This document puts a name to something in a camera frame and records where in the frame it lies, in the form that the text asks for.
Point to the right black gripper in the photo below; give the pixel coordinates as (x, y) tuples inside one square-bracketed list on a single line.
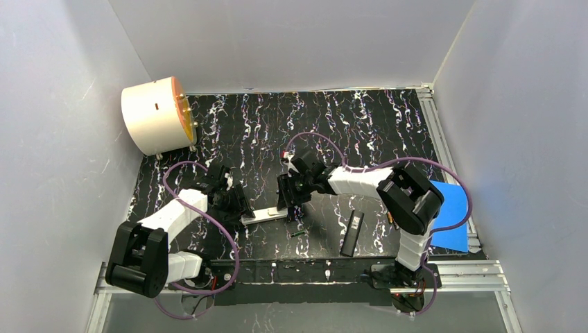
[(288, 193)]

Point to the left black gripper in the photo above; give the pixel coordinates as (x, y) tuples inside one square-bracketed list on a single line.
[(236, 202)]

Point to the white remote control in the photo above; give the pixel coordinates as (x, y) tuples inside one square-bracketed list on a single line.
[(264, 215)]

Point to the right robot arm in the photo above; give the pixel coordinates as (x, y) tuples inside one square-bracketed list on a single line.
[(411, 199)]

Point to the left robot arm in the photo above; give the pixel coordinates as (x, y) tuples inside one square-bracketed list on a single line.
[(140, 260)]

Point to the black remote control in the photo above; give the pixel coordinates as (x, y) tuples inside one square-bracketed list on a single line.
[(350, 239)]

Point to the green battery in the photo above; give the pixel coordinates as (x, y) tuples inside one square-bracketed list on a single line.
[(297, 234)]

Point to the white cylinder with orange lid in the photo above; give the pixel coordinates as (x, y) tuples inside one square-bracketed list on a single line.
[(158, 116)]

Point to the blue sheet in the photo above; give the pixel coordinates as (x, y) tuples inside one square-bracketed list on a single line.
[(452, 211)]

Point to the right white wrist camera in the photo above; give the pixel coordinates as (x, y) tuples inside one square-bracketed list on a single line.
[(286, 159)]

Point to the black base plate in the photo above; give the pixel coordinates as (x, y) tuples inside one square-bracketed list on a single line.
[(327, 280)]

